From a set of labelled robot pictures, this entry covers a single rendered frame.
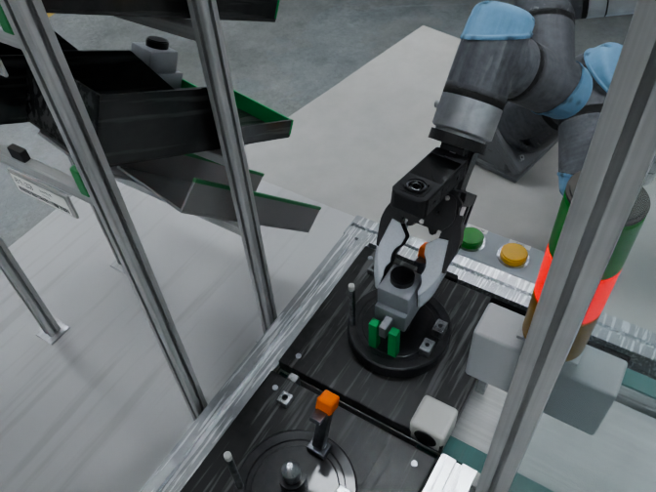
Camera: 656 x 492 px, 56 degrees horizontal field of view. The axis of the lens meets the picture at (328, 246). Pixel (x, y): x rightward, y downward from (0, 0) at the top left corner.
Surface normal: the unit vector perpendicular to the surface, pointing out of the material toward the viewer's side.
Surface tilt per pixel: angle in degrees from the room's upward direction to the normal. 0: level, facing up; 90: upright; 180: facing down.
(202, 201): 90
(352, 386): 0
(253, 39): 0
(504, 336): 0
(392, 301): 89
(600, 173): 90
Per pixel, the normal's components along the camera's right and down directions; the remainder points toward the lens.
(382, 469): -0.05, -0.67
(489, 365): -0.52, 0.65
